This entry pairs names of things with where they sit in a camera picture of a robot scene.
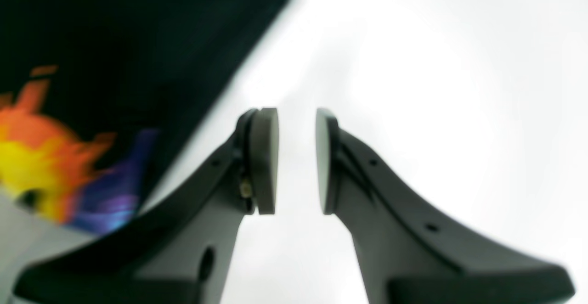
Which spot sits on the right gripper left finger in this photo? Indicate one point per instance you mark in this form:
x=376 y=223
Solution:
x=178 y=252

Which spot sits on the black graphic t-shirt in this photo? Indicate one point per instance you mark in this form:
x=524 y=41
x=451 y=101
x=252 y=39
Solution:
x=98 y=97

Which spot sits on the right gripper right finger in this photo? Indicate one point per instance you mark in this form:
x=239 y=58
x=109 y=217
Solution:
x=408 y=251

